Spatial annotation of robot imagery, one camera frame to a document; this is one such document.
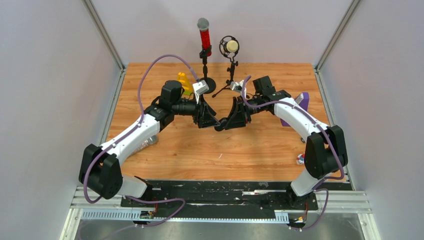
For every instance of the black earbud charging case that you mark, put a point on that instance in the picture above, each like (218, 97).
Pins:
(222, 125)

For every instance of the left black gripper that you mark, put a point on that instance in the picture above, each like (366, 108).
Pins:
(204, 116)

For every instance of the black round-base mic stand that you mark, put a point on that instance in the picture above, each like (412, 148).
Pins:
(209, 81)

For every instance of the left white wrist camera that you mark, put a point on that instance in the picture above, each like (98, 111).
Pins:
(199, 88)

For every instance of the small red white toy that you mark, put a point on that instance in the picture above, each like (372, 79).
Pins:
(300, 159)

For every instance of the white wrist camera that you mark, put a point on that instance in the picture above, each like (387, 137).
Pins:
(238, 87)
(199, 88)

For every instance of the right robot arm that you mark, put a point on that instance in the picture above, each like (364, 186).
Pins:
(325, 148)

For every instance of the red microphone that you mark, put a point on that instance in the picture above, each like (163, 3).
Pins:
(203, 26)

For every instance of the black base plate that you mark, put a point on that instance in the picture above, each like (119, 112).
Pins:
(207, 199)

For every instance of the white phone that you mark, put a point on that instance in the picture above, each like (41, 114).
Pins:
(299, 99)

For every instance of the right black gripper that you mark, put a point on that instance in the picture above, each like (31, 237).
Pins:
(240, 114)

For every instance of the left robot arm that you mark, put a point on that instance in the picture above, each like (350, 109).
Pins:
(100, 169)

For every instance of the white cable duct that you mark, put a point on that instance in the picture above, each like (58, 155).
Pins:
(140, 215)

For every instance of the cream condenser microphone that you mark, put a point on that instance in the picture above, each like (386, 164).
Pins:
(229, 47)

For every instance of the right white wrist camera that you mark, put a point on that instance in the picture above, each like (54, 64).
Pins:
(238, 87)

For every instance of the silver glitter microphone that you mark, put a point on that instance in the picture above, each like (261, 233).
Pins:
(150, 141)

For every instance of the black tripod mic stand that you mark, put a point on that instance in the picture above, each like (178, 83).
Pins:
(231, 71)

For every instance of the purple phone stand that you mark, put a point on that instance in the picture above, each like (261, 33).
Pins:
(303, 102)

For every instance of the yellow green toy block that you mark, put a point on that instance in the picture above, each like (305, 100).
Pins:
(187, 86)

